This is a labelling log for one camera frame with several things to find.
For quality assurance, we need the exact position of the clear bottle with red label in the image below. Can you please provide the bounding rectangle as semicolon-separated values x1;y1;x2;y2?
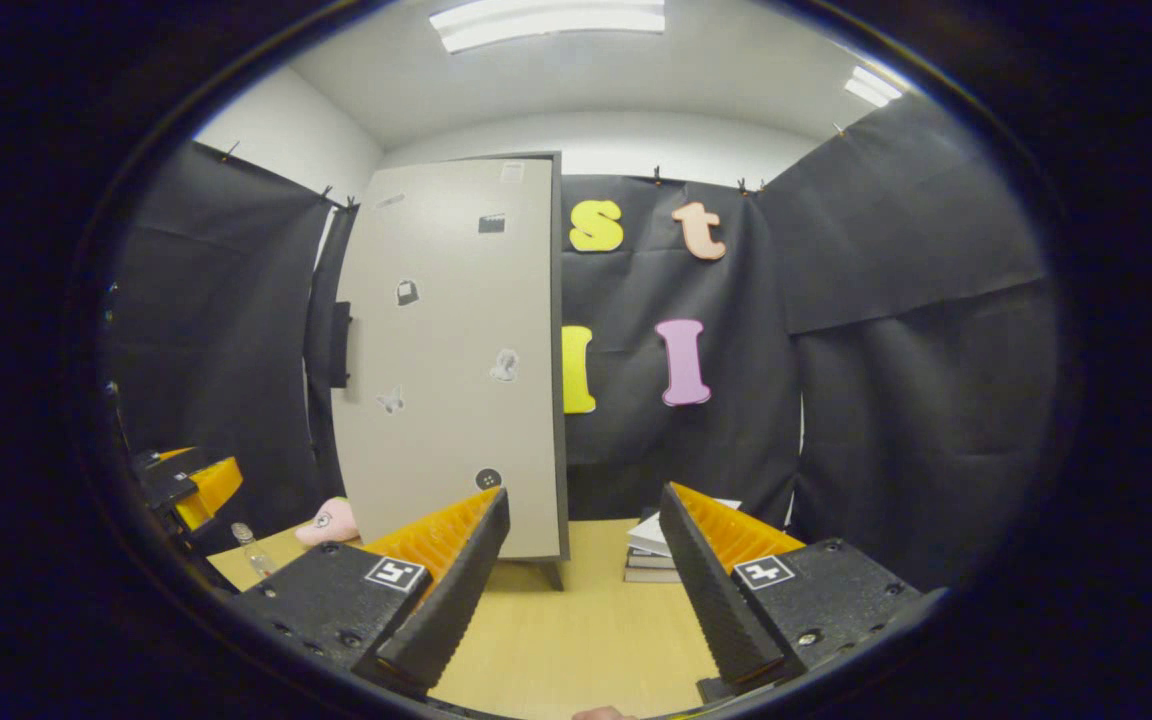
230;521;277;579

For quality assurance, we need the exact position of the grey cabinet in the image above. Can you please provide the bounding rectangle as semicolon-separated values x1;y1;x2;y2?
329;150;573;591

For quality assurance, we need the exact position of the black backdrop cloth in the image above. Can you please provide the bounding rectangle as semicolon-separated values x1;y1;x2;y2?
101;95;1062;591

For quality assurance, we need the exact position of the white book with portrait cover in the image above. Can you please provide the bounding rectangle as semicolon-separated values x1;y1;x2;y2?
628;497;743;558

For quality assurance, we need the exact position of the pink plush toy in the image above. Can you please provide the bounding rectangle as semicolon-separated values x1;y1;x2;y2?
295;497;360;547

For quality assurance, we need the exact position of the small ceiling light panel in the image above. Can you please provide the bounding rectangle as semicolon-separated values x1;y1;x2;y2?
844;65;905;109

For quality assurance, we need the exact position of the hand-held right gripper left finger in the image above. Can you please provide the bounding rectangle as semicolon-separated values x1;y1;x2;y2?
231;487;512;693

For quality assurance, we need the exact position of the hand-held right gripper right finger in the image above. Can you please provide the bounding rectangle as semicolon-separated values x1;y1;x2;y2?
658;482;927;696

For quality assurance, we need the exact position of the long ceiling light panel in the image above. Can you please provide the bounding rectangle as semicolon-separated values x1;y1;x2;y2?
428;0;667;54

